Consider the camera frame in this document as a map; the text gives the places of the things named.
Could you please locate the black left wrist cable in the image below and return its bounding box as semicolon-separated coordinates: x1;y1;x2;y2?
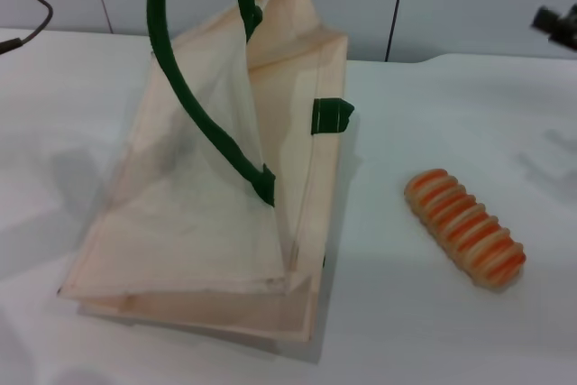
0;0;55;57

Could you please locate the black vertical wall strip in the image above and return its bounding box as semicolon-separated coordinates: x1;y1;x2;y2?
385;0;411;63

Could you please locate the cream handbag with green handle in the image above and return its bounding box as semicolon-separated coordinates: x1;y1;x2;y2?
57;0;356;345

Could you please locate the orange striped bread loaf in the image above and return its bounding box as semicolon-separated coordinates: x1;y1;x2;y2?
403;168;528;290

